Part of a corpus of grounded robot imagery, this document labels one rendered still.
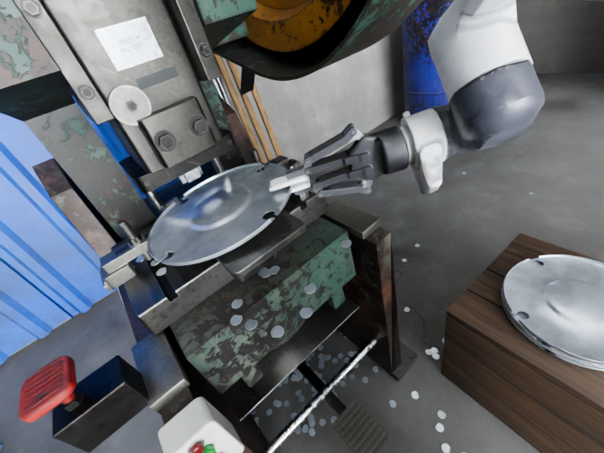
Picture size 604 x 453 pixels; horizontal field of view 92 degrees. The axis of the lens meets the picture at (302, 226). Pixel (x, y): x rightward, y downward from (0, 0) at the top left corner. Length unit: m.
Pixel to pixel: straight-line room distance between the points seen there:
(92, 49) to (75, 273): 1.55
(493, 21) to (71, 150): 0.77
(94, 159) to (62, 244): 1.13
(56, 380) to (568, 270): 1.04
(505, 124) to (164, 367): 0.61
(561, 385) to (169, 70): 0.93
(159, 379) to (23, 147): 1.38
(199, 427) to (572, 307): 0.79
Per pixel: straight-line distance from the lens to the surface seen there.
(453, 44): 0.47
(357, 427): 0.93
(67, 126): 0.80
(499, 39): 0.46
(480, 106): 0.44
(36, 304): 2.05
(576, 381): 0.84
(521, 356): 0.83
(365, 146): 0.50
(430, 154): 0.49
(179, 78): 0.56
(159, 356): 0.60
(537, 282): 0.93
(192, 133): 0.54
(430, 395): 1.14
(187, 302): 0.61
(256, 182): 0.59
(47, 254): 1.92
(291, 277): 0.58
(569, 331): 0.87
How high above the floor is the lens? 1.05
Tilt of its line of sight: 37 degrees down
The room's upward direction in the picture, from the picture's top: 18 degrees counter-clockwise
